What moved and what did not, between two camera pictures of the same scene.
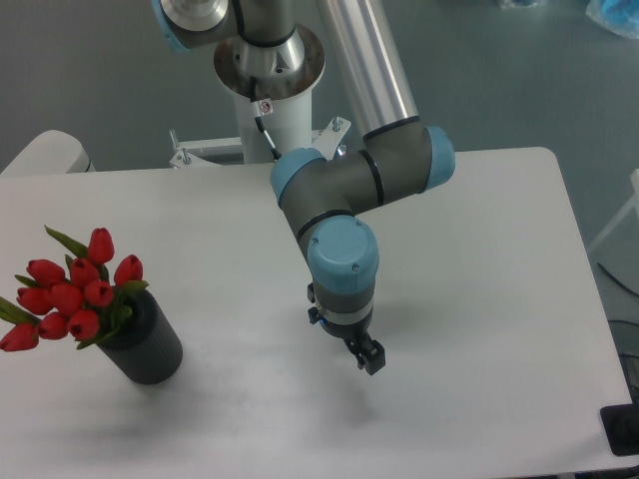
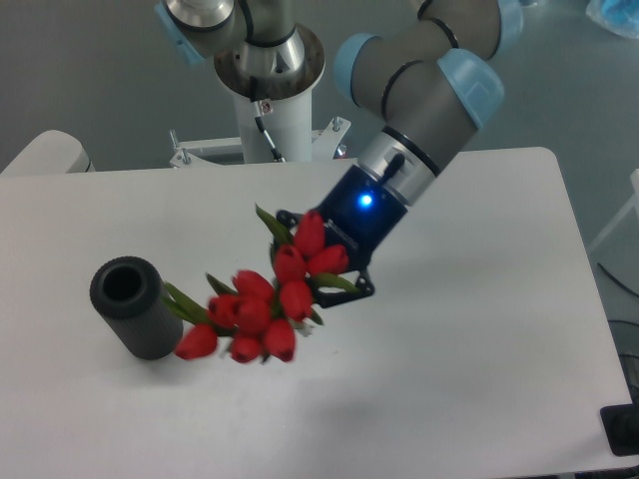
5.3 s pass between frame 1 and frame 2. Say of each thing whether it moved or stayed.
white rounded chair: stayed
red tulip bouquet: moved
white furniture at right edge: stayed
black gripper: moved
